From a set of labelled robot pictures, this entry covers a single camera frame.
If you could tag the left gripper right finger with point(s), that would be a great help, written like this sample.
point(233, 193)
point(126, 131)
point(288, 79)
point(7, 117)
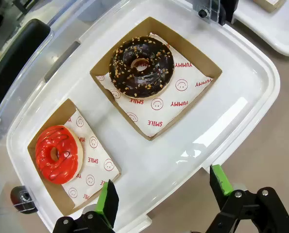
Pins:
point(218, 184)

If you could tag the cardboard box of chocolate donut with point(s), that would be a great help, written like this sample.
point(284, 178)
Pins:
point(198, 57)

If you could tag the black lid hinge knob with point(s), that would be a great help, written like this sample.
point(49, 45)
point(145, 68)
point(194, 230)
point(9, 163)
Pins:
point(225, 12)
point(16, 196)

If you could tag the white display tray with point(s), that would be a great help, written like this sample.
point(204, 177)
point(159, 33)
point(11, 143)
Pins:
point(268, 31)

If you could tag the chocolate donut with nut crumbs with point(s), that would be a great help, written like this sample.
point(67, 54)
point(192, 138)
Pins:
point(124, 80)

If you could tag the clear plastic container with lid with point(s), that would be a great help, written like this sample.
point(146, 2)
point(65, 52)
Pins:
point(158, 157)

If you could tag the printed paper under chocolate donut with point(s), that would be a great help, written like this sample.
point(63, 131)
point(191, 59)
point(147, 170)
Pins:
point(183, 97)

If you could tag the printed paper under red donut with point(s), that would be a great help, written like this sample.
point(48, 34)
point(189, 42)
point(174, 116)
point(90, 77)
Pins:
point(98, 155)

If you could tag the red glazed donut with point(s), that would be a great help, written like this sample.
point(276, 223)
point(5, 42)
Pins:
point(47, 155)

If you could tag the clear display lid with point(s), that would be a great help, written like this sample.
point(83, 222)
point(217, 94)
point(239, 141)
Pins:
point(61, 26)

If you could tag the cardboard box of yellow donut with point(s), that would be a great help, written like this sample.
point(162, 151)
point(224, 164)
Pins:
point(270, 6)

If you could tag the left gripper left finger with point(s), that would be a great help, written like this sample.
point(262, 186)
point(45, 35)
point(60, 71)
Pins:
point(107, 201)

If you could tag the cardboard box of red donut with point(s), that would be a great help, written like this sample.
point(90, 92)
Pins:
point(54, 119)

